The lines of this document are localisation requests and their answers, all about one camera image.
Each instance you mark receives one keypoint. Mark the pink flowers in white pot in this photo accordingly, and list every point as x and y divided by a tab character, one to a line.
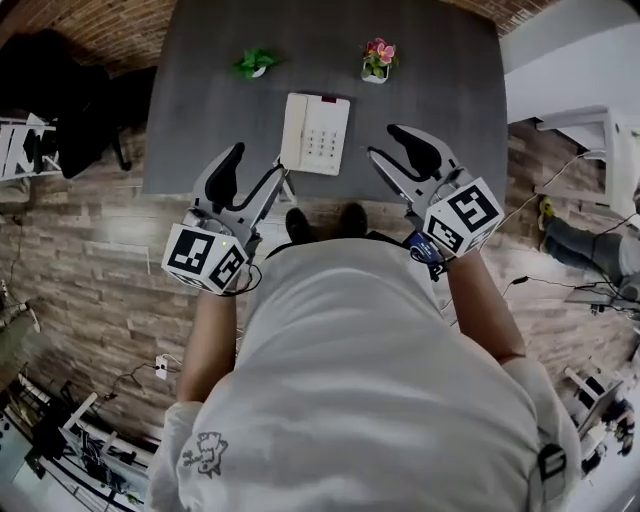
377	60

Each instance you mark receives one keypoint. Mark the person's black left shoe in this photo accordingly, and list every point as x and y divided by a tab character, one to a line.
298	226

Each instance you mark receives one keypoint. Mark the green plant in white pot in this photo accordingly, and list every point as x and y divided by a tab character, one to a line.
256	62

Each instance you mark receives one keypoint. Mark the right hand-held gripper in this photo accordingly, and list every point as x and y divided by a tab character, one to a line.
462	215

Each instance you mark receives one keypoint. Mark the black office chair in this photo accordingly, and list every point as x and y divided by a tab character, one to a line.
60	100

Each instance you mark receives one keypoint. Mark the person's black shoe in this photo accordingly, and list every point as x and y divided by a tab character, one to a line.
352	219
298	226

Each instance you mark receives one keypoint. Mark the person's right forearm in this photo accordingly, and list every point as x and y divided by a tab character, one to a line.
482	310

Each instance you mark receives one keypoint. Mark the grey equipment stand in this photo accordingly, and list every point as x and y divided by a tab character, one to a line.
597	405

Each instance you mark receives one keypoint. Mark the white power strip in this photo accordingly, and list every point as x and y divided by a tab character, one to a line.
161	367

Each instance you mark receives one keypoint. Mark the white table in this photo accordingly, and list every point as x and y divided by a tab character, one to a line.
600	145

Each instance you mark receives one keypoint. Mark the person's black right shoe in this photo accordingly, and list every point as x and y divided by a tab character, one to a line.
352	219

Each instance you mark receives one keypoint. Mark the small blue box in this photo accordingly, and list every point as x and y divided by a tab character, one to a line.
425	247

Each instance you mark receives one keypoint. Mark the cream desk telephone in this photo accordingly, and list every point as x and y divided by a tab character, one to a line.
315	135

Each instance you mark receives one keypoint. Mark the person's white t-shirt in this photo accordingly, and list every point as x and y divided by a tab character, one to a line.
360	380

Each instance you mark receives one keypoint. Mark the white metal rack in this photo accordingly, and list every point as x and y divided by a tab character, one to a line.
20	147

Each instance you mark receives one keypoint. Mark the dark grey desk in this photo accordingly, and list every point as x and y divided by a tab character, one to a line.
200	125

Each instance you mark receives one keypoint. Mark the person's left forearm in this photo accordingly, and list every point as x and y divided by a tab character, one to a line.
207	345

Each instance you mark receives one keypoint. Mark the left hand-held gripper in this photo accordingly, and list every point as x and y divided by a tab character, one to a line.
192	252

